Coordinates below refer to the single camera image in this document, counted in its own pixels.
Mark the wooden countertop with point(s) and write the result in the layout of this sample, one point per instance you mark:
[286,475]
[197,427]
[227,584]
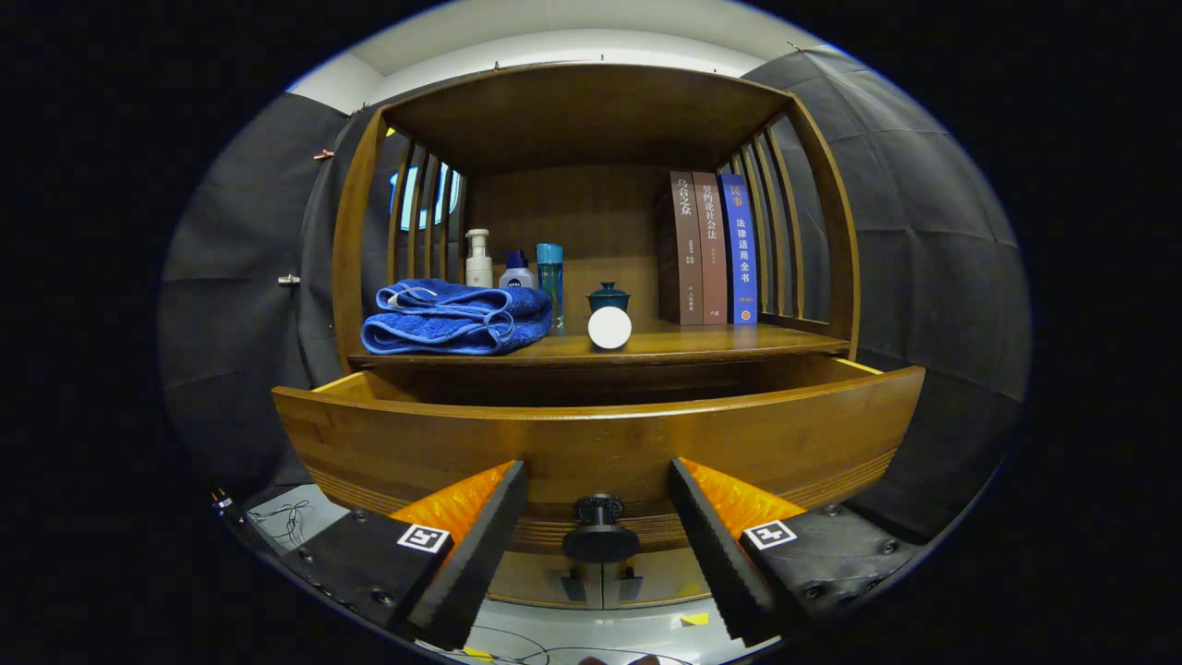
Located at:
[702,342]

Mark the clear teal bottle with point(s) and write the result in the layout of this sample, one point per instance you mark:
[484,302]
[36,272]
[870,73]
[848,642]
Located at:
[550,277]

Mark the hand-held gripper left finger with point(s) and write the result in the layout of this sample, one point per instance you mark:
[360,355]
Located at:
[480,563]

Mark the dark blue lidded teacup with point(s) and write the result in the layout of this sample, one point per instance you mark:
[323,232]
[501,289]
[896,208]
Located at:
[609,296]

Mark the blue book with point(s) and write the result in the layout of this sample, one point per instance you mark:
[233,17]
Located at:
[741,249]

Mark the white lotion bottle blue cap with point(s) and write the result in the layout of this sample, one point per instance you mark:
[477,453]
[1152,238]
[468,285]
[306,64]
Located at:
[517,275]

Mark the reddish brown book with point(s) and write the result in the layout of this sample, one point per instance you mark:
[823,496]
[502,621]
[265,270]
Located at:
[712,249]

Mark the white and green cleanser tube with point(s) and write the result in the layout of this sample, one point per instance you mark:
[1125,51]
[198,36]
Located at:
[609,328]

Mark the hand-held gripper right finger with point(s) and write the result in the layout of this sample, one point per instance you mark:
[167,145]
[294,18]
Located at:
[720,563]

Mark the wooden drawer with black knob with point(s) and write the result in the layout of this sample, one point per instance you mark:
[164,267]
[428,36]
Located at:
[591,443]

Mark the white pump bottle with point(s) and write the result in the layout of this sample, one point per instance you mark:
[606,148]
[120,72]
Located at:
[478,263]

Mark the wooden cabinet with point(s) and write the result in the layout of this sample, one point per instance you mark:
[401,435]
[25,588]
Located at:
[591,111]

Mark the dark brown book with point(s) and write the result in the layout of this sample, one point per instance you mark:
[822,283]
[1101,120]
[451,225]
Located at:
[685,249]

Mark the folded blue towel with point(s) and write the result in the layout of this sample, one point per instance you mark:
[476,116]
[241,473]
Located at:
[443,323]

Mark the yellow tape piece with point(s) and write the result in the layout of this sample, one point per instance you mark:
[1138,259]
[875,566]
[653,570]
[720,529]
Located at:
[694,619]

